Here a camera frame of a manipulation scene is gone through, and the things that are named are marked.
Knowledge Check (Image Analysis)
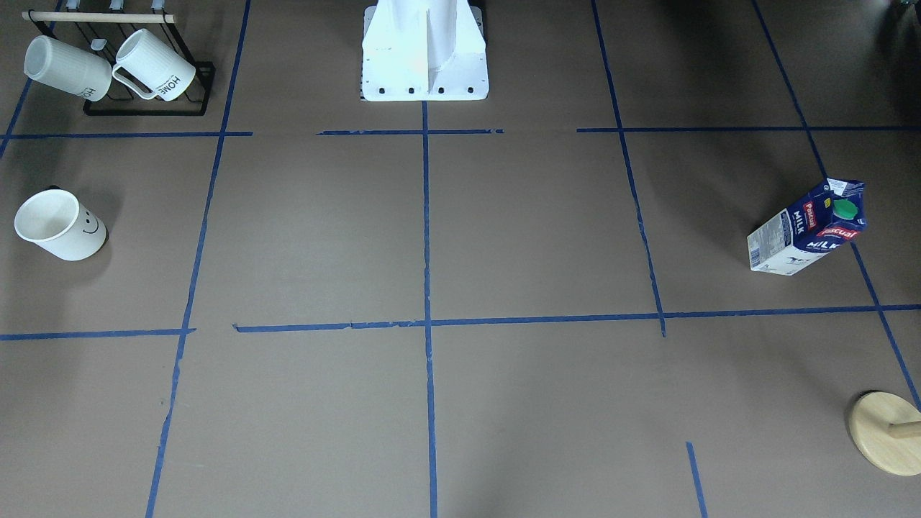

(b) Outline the black wire mug rack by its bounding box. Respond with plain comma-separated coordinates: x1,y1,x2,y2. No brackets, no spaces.
21,1,216,116

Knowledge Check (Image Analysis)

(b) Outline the round wooden stand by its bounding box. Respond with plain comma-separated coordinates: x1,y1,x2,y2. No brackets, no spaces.
848,391,920,476

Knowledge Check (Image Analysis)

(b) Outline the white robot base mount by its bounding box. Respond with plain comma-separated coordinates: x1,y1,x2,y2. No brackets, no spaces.
360,1,490,102

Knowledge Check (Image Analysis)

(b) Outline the blue white milk carton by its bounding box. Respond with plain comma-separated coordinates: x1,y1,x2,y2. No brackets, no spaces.
747,179,866,276

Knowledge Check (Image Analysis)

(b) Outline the white smiley face cup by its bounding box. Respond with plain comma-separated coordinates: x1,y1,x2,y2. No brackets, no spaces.
14,189,108,261

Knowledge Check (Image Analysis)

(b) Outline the white ribbed HOME mug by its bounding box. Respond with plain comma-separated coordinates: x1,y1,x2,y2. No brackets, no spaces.
112,29,196,101

